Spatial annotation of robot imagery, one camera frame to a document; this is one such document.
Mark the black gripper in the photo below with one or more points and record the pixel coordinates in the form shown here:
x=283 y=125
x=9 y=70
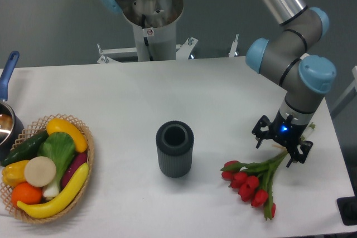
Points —
x=286 y=132

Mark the red tulip bouquet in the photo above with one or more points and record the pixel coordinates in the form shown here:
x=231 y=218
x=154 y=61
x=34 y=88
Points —
x=254 y=181

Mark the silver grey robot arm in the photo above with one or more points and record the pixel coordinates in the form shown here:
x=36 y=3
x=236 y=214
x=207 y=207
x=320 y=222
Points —
x=284 y=61

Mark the black device at edge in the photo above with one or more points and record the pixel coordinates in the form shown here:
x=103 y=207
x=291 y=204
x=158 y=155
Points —
x=347 y=209

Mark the dark grey ribbed vase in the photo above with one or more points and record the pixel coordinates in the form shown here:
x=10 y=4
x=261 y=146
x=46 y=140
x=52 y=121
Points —
x=174 y=142

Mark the purple sweet potato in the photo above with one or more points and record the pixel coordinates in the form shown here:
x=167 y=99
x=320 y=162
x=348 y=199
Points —
x=74 y=165

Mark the green leafy bok choy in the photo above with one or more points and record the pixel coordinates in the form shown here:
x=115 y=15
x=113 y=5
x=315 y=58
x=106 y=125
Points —
x=60 y=148

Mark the yellow squash upper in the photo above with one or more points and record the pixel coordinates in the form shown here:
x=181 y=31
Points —
x=62 y=125

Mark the yellow banana squash lower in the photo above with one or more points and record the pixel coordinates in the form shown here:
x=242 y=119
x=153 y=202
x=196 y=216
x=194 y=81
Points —
x=62 y=200

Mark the woven wicker basket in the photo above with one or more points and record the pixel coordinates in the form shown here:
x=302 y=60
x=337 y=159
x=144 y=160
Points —
x=30 y=130

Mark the beige round disc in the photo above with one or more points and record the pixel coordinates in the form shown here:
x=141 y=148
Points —
x=40 y=171

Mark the green cucumber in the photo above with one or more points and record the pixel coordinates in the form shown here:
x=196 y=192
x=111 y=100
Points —
x=26 y=150

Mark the orange fruit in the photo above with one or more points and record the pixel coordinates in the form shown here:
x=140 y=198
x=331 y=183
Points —
x=27 y=194

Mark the yellow bell pepper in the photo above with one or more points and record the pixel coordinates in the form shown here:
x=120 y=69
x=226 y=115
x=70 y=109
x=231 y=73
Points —
x=14 y=174

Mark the white metal base frame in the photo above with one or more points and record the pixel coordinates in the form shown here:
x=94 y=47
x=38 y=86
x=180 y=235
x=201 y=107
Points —
x=117 y=52

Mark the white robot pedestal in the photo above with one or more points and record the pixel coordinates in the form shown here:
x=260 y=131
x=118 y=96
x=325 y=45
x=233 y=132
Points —
x=154 y=28

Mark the blue handled saucepan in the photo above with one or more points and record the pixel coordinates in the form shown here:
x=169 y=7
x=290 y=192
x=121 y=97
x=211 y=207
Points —
x=11 y=126

